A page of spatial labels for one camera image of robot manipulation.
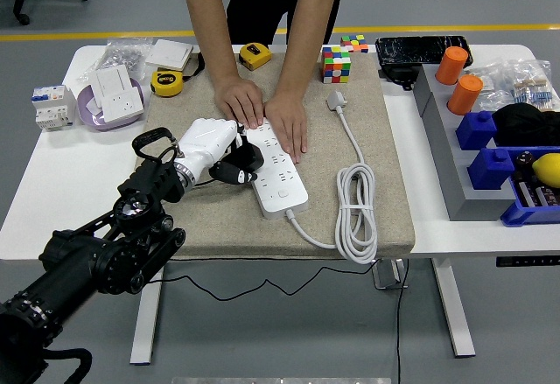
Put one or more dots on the person's left hand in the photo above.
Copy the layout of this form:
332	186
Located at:
289	121

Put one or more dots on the person's right hand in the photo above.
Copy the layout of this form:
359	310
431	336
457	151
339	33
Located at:
240	99

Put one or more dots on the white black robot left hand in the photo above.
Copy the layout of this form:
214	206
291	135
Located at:
201	139

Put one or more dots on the person's left forearm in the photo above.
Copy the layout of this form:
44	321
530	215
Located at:
310	21

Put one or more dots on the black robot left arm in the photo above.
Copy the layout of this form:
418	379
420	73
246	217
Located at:
109	261

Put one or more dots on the person's right forearm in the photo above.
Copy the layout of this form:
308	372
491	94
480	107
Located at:
210	16

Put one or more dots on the square yellow tape measure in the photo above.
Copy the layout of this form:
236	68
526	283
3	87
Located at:
254	54

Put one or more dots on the round yellow tape measure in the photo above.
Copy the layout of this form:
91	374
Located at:
166	83

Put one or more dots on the large colourful puzzle cube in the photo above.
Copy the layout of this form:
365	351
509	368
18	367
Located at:
336	67

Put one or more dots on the beige fabric mat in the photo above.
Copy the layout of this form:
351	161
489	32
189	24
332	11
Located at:
219	226

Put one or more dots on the purple bowl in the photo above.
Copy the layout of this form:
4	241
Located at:
109	123

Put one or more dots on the small colourful puzzle cube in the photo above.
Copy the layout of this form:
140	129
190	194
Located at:
354	43

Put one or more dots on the clear bag of screws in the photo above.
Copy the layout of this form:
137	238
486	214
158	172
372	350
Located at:
120	53

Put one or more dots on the black glossy tray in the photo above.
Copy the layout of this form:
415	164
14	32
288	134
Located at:
411	49

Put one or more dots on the white circuit breaker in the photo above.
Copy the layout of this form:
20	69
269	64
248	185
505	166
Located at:
52	108

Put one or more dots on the orange cylinder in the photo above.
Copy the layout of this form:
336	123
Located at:
464	95
450	67

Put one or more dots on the grey stepped block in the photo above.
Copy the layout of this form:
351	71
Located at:
455	183

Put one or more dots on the blue knobbed block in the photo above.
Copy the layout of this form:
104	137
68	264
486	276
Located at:
474	132
490	169

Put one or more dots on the clear bag of parts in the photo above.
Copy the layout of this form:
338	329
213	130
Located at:
490	80

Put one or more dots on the white desk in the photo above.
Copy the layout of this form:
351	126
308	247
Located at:
459	239

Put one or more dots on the black cloth bundle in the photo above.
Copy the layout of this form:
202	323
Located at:
525	126

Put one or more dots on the dark round knob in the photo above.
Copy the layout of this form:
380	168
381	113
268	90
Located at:
523	158

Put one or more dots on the clear bag of resistors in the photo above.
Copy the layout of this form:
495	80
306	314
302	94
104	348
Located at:
531	84

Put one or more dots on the blue plastic bin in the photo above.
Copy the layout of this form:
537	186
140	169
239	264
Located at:
525	215

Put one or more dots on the yellow lemon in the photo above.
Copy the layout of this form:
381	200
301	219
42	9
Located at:
549	169

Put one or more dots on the black desk control panel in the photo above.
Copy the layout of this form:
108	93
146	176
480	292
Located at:
525	261

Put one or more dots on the white flat switch box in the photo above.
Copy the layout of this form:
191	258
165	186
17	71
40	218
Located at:
168	53

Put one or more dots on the white wall socket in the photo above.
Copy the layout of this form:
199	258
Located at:
122	104

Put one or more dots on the white switch panel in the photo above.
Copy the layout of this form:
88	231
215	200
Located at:
109	80

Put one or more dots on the silver metal bracket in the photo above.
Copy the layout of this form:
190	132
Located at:
387	277

